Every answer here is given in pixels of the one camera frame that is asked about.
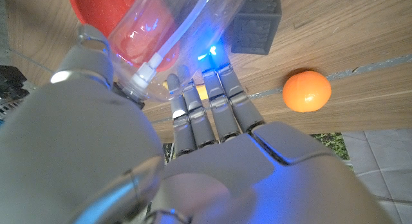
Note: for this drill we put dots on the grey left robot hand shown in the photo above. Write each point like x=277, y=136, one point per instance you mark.
x=96, y=159

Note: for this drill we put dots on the clear dispenser bottle black pump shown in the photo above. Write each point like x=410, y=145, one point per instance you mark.
x=161, y=31

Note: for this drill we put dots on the yellow banana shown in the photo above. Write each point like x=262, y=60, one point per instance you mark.
x=202, y=92

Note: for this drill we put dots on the red bowl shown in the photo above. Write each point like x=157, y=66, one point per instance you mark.
x=93, y=8

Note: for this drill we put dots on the dark grey cube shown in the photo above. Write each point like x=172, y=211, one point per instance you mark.
x=256, y=27

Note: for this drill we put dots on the orange fruit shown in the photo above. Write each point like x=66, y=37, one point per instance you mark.
x=307, y=91

